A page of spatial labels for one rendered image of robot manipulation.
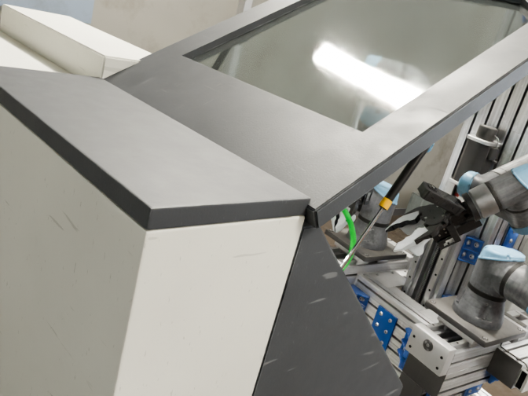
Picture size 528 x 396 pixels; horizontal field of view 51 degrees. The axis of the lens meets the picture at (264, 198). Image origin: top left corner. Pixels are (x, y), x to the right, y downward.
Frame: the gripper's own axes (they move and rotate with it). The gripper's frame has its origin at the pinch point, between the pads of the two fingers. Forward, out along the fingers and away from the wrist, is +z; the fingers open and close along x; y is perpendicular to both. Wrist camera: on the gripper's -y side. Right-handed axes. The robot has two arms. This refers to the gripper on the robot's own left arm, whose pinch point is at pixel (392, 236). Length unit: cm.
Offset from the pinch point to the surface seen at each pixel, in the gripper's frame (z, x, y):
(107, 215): 25, -46, -62
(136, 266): 22, -53, -57
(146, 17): 93, 271, -34
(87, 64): 44, 25, -67
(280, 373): 25, -40, -17
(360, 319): 10.9, -27.6, -7.6
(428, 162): -32, 413, 272
